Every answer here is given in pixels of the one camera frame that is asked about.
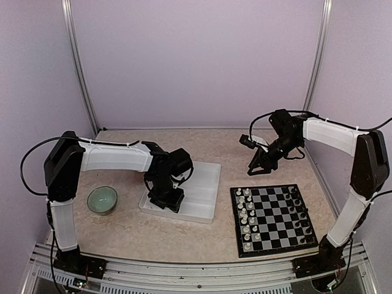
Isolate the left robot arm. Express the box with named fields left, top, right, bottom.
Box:
left=43, top=131, right=194, bottom=273

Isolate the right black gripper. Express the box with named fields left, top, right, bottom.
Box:
left=247, top=134, right=302, bottom=175

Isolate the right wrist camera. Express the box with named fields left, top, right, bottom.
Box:
left=239, top=134, right=268, bottom=149

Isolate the black white chess board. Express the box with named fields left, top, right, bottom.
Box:
left=230, top=184, right=319, bottom=258

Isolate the right aluminium frame post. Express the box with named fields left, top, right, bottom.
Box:
left=303, top=0, right=333, bottom=111

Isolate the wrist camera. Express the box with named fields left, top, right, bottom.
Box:
left=169, top=148, right=194, bottom=186
left=239, top=134, right=268, bottom=149

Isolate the aluminium frame post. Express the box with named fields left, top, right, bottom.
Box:
left=61, top=0, right=100, bottom=135
left=303, top=0, right=333, bottom=111

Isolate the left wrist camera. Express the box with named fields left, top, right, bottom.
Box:
left=169, top=148, right=194, bottom=186

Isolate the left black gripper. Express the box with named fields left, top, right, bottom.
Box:
left=148, top=174, right=185, bottom=214

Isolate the front aluminium rail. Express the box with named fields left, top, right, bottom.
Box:
left=18, top=245, right=378, bottom=293

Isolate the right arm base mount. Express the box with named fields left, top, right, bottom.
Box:
left=292, top=255, right=346, bottom=279

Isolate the white divided plastic tray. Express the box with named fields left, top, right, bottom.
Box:
left=138, top=162, right=221, bottom=224

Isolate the green glass bowl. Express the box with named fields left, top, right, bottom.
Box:
left=86, top=186, right=118, bottom=216

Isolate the left aluminium frame post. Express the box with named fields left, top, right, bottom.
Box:
left=61, top=0, right=100, bottom=135

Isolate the row of black chess pieces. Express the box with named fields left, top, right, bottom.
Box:
left=282, top=185, right=318, bottom=247

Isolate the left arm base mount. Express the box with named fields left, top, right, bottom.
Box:
left=53, top=255, right=107, bottom=279

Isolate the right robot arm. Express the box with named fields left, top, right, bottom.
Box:
left=239, top=108, right=390, bottom=272

